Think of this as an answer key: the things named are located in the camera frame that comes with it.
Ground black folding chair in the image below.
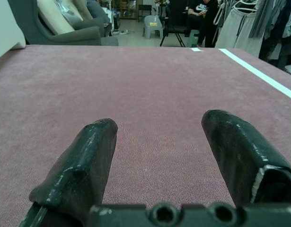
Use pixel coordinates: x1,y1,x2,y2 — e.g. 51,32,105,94
159,4,191,47

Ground maroon table cloth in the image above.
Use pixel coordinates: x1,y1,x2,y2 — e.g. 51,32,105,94
0,44,291,227

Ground white plastic children table top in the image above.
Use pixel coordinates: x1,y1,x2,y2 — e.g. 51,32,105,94
0,0,26,62

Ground dark grey armchair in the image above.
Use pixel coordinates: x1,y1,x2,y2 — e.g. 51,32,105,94
8,0,102,46

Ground seated person in black shirt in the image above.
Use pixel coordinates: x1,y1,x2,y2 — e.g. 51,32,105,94
186,0,219,48

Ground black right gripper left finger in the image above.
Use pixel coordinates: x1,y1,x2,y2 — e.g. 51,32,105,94
29,118,119,211

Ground wheeled rack with clothes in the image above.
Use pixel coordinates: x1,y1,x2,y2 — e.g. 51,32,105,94
215,0,291,71

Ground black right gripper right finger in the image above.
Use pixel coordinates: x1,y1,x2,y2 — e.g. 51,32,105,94
201,109,291,209

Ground grey plastic step stool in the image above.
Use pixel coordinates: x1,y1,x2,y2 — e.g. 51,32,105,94
142,15,164,40

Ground cream cushion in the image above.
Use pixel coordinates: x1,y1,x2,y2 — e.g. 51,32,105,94
36,0,76,35

